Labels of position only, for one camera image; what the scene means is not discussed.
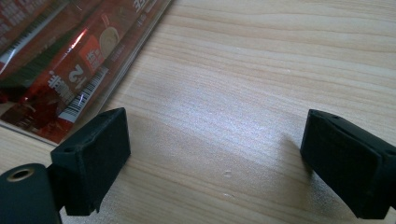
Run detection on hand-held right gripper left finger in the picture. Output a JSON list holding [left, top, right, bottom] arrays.
[[46, 106, 132, 217]]

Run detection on red snack packets in box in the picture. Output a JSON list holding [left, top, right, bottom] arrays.
[[0, 0, 175, 147]]

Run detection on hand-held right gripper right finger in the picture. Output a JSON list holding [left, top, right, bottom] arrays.
[[299, 108, 396, 220]]

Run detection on red packet with white stripe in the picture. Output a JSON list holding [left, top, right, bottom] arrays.
[[0, 0, 73, 76]]

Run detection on red biscuit packet with barcode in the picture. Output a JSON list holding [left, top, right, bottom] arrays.
[[0, 0, 163, 145]]

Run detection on dark red packet green band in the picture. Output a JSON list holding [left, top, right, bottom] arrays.
[[0, 0, 104, 104]]

